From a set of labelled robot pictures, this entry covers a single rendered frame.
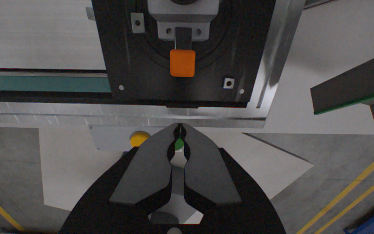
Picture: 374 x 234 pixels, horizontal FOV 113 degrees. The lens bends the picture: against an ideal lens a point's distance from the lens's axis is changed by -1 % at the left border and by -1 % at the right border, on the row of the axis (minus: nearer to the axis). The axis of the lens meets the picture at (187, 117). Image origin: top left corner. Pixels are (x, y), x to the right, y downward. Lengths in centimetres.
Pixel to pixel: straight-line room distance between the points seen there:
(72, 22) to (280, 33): 34
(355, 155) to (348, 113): 224
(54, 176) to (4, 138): 185
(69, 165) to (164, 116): 45
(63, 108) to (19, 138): 207
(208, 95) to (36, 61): 33
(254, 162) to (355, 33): 42
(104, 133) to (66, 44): 17
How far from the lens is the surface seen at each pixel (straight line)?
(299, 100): 47
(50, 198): 88
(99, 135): 33
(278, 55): 27
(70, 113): 34
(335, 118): 58
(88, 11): 26
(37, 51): 38
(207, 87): 23
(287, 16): 27
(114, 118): 29
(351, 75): 26
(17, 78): 39
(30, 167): 272
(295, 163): 64
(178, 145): 28
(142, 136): 28
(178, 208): 51
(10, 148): 261
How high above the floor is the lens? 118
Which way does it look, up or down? 62 degrees down
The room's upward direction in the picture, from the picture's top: 178 degrees clockwise
